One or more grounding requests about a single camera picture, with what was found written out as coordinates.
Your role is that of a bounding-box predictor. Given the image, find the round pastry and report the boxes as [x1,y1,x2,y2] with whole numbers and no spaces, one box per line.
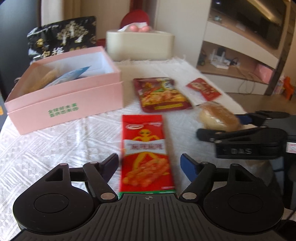
[199,101,242,132]

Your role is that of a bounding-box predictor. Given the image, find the red chicken feet packet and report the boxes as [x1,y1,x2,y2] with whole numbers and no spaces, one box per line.
[119,114,176,196]

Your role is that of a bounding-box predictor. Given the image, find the small red snack packet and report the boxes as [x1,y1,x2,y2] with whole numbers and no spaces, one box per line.
[186,78,221,101]

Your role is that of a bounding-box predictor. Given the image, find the dark red chicken snack pouch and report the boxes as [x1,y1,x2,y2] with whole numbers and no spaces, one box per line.
[133,77,192,113]

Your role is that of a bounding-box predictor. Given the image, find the blue seaweed snack packet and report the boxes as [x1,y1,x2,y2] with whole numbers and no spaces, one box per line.
[45,66,89,88]

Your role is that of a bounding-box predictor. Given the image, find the pink box on shelf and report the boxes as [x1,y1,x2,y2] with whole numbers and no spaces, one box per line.
[254,63,273,84]

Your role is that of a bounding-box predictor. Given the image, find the white tv cabinet shelf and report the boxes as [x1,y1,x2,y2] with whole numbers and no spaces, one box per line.
[198,1,294,95]

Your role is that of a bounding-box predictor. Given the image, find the white wifi router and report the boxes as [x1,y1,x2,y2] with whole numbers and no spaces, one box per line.
[209,47,230,70]

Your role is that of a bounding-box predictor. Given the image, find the white woven table cloth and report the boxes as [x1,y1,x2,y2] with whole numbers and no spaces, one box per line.
[1,58,232,240]

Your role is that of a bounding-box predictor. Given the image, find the pink cardboard box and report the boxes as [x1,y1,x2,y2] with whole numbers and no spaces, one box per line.
[4,47,124,135]

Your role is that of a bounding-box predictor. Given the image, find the black television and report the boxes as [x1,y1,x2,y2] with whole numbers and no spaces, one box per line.
[211,0,287,48]

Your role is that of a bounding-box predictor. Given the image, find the cream tissue box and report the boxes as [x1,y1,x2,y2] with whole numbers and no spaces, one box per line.
[106,30,175,62]

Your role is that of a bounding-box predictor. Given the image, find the black plum snack bag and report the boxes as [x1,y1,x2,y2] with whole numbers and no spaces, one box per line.
[27,16,96,63]

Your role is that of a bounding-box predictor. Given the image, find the red round lid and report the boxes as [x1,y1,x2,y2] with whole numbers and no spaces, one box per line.
[120,9,149,28]

